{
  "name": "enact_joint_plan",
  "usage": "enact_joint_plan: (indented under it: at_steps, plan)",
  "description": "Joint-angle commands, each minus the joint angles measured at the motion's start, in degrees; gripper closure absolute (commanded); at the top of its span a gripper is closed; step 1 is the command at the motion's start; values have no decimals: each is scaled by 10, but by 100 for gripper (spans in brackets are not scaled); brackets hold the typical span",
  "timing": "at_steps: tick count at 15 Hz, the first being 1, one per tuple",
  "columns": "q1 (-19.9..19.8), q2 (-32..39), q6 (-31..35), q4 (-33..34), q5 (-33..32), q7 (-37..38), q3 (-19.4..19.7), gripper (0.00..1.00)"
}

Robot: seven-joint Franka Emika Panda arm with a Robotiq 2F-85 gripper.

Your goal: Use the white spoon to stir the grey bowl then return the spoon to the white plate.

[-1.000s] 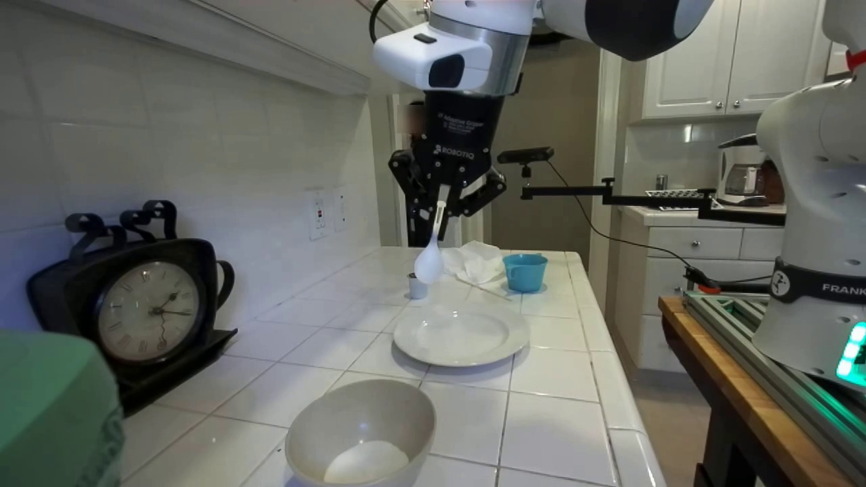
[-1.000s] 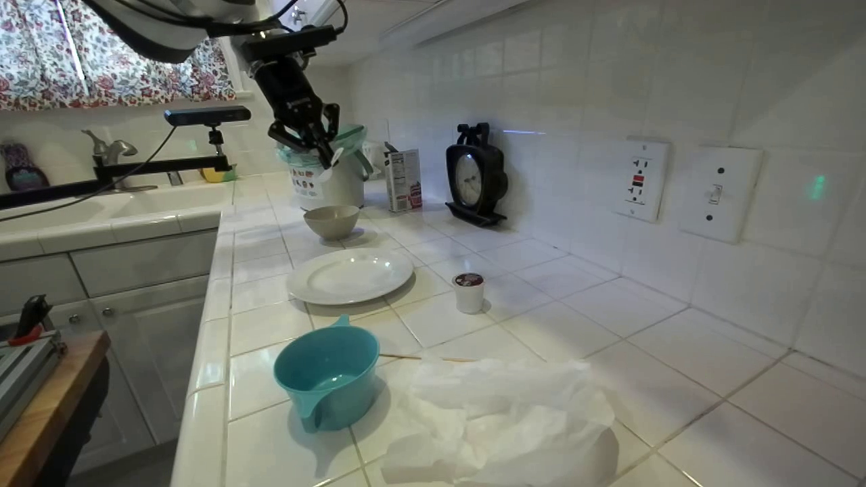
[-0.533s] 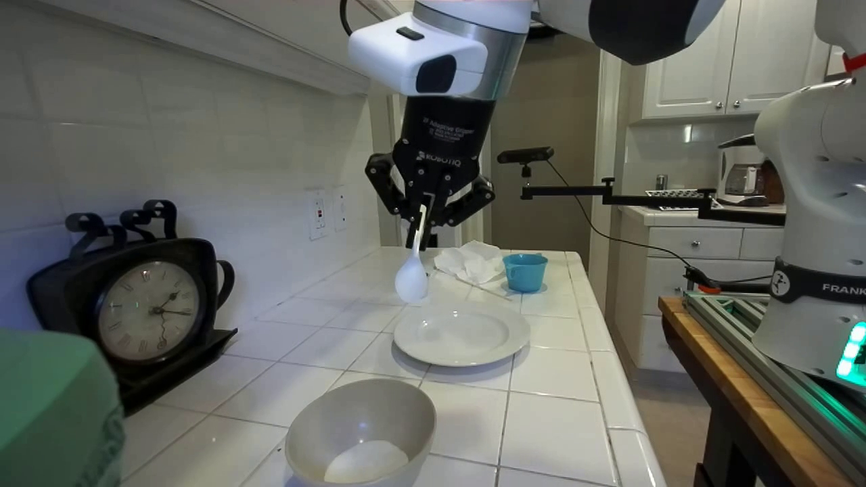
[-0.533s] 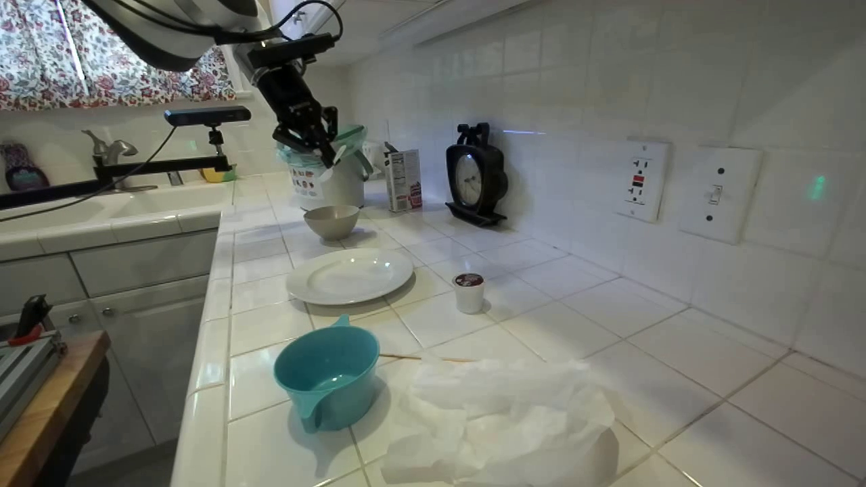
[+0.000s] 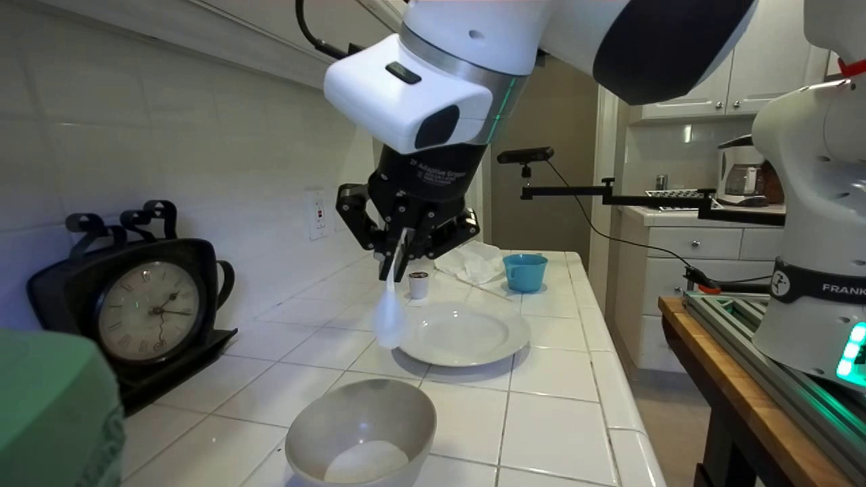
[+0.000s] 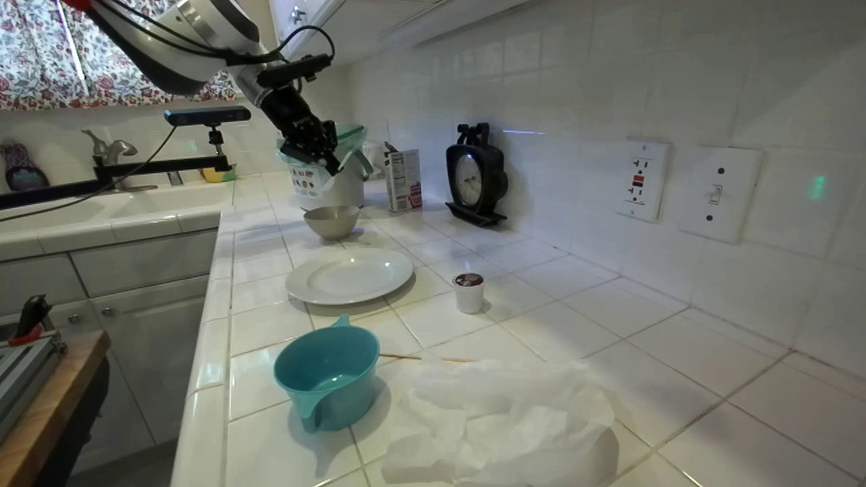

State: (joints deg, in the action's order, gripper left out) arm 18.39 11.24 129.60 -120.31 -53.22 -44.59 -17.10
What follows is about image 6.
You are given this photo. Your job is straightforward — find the black stereo camera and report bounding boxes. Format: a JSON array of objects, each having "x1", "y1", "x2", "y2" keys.
[{"x1": 163, "y1": 102, "x2": 255, "y2": 130}]

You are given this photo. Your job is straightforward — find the white power outlet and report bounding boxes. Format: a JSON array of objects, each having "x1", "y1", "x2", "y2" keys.
[{"x1": 614, "y1": 137, "x2": 675, "y2": 223}]

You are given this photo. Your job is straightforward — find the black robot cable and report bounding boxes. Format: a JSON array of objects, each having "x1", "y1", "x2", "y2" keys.
[{"x1": 90, "y1": 0, "x2": 339, "y2": 69}]

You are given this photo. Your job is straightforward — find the white base cabinet with drawers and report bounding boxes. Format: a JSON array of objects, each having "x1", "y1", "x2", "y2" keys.
[{"x1": 0, "y1": 226, "x2": 222, "y2": 482}]

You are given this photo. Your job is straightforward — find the teal measuring cup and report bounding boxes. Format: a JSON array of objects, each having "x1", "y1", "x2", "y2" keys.
[{"x1": 270, "y1": 315, "x2": 384, "y2": 435}]

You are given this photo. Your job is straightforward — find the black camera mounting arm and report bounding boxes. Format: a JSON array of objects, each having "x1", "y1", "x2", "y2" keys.
[{"x1": 0, "y1": 125, "x2": 237, "y2": 210}]

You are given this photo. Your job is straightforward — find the crumpled white plastic bag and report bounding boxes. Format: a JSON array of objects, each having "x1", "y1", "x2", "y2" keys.
[{"x1": 380, "y1": 357, "x2": 624, "y2": 487}]

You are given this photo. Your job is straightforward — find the white light switch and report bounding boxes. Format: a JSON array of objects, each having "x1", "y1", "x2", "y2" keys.
[{"x1": 676, "y1": 144, "x2": 767, "y2": 245}]

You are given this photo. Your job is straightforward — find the granulated sugar box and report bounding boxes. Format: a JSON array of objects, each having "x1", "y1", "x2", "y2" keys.
[{"x1": 381, "y1": 141, "x2": 426, "y2": 217}]

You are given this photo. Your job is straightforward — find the yellow sponge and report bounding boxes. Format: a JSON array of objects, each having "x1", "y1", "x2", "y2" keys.
[{"x1": 199, "y1": 165, "x2": 239, "y2": 186}]

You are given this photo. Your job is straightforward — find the white canister with green lid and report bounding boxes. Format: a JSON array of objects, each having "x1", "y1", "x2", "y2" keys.
[{"x1": 284, "y1": 121, "x2": 380, "y2": 214}]

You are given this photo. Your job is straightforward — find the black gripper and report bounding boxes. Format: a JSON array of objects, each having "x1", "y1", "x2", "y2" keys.
[{"x1": 260, "y1": 83, "x2": 346, "y2": 177}]

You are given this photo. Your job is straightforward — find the red and black tool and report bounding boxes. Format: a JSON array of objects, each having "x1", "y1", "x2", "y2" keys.
[{"x1": 8, "y1": 292, "x2": 54, "y2": 349}]

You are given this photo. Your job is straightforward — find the small white coffee pod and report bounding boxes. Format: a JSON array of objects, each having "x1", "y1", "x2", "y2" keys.
[{"x1": 452, "y1": 271, "x2": 487, "y2": 315}]

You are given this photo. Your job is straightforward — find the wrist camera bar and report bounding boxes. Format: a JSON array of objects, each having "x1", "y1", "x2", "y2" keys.
[{"x1": 255, "y1": 54, "x2": 337, "y2": 88}]

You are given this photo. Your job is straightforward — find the wide floral curtain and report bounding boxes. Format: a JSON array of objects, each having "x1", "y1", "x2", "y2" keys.
[{"x1": 0, "y1": 0, "x2": 174, "y2": 113}]

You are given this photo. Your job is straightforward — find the grey bowl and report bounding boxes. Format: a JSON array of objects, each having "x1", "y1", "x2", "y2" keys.
[{"x1": 300, "y1": 203, "x2": 364, "y2": 242}]

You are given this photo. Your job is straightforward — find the black analog clock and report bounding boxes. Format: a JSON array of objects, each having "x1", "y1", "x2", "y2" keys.
[{"x1": 444, "y1": 121, "x2": 511, "y2": 230}]

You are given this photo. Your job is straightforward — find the white wall cabinet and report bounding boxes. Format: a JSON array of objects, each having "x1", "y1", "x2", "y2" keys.
[{"x1": 266, "y1": 0, "x2": 536, "y2": 69}]

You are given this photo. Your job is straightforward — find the white round plate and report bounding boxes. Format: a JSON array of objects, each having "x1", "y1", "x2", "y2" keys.
[{"x1": 284, "y1": 242, "x2": 416, "y2": 307}]

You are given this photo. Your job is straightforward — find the wooden table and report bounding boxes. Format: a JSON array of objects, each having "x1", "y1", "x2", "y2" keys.
[{"x1": 0, "y1": 329, "x2": 113, "y2": 487}]

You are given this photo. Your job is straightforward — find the chrome faucet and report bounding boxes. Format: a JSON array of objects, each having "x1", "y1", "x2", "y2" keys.
[{"x1": 81, "y1": 126, "x2": 142, "y2": 192}]

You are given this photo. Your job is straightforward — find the aluminium rail frame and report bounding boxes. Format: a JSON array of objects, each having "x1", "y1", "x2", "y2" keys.
[{"x1": 0, "y1": 329, "x2": 69, "y2": 443}]

